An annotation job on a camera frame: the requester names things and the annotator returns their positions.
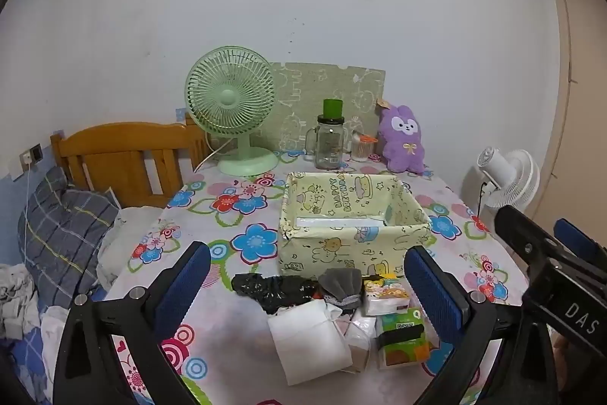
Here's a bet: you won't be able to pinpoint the green cartoon-print board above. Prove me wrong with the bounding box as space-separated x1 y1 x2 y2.
269 62 386 152

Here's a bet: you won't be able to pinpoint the wall socket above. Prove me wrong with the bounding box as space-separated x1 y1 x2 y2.
19 144 44 171

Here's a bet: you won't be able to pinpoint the white fan cable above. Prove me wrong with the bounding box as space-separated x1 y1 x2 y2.
193 138 235 173

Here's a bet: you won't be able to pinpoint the yellow cartoon-print storage box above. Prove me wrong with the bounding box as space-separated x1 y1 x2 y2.
277 172 432 277

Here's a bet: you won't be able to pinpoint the green desk fan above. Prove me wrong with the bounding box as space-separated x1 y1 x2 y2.
185 47 278 177

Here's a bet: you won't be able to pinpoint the white bed sheet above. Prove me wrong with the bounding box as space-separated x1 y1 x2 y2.
97 206 167 292

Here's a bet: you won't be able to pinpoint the grey socks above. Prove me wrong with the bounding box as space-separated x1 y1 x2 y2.
318 268 363 311

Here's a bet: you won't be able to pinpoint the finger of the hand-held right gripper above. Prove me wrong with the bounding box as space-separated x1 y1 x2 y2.
555 219 607 285
494 206 570 275

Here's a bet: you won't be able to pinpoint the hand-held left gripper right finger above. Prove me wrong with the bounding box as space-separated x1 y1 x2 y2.
403 245 525 405

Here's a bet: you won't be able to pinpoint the wooden bed headboard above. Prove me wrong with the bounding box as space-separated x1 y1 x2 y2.
50 113 209 209

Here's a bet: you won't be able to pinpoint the beige door frame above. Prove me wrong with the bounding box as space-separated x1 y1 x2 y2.
524 0 607 244

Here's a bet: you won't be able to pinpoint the glass mug with green lid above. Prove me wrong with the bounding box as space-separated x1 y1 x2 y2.
306 99 349 170

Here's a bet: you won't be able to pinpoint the white tissue paper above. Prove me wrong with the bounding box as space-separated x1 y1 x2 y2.
268 299 354 386

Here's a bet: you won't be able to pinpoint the white crumpled cloth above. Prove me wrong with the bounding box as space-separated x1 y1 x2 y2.
0 263 41 339

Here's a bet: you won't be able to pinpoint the black plastic bag roll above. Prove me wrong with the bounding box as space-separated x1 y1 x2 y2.
231 274 323 313

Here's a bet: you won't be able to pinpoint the white fan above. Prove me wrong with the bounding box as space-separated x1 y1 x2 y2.
476 146 541 210

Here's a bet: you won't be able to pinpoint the clear-wrapped white tissue pack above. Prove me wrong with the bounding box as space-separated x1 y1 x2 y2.
344 315 380 372

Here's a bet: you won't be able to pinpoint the green tissue pack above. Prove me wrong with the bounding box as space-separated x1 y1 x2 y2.
377 307 430 369

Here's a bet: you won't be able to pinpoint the purple plush bunny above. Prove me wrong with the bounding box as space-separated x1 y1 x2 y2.
377 104 426 175

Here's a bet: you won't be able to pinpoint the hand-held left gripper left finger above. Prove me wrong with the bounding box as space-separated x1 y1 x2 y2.
53 241 212 405

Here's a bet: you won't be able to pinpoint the blue bed sheet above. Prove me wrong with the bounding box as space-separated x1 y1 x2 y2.
0 315 62 405

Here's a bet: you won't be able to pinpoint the cotton swab jar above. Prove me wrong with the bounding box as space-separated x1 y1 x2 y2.
350 134 377 161

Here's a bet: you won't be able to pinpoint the cartoon-print tissue pack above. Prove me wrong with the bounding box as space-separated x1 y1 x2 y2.
363 277 411 317

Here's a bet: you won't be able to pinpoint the grey plaid pillow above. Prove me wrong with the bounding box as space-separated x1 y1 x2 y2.
18 167 119 308

